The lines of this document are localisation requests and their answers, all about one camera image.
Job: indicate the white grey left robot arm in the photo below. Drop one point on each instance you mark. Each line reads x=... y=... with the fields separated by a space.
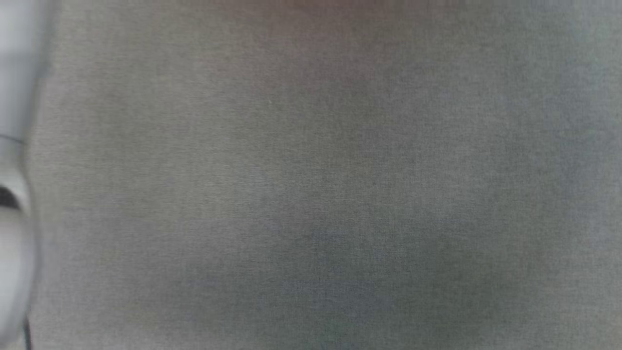
x=13 y=253

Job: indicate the grey fabric sofa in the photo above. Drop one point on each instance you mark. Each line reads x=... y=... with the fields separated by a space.
x=320 y=175

